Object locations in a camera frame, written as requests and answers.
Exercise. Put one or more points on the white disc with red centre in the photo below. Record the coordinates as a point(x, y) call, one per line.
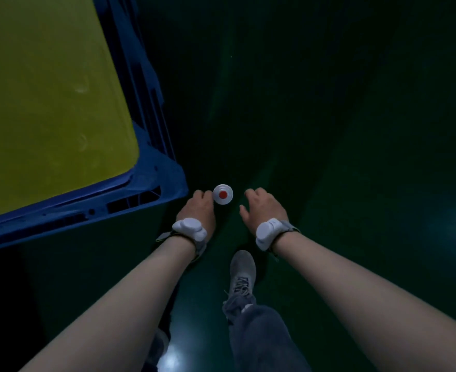
point(223, 194)

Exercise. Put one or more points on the grey sneaker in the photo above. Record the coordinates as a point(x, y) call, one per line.
point(242, 271)

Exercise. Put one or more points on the person's right forearm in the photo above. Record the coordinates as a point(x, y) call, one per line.
point(367, 306)

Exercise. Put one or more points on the blue jeans leg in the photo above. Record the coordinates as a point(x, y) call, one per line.
point(262, 340)

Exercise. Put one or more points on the person's right hand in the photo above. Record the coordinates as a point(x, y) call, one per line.
point(264, 211)

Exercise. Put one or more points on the person's right thumb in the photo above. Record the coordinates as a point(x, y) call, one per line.
point(243, 214)

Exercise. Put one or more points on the person's left hand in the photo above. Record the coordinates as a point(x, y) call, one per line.
point(200, 211)

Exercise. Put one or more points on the person's left fingers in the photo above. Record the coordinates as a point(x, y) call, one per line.
point(203, 194)

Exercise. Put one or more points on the blue plastic crate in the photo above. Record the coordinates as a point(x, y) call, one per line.
point(150, 178)

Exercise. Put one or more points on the white wrist tracker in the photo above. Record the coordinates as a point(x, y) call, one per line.
point(191, 228)
point(268, 233)

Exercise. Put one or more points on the person's left forearm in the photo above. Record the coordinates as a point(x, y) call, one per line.
point(127, 302)

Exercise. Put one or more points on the yellow board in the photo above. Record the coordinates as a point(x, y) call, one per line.
point(45, 104)

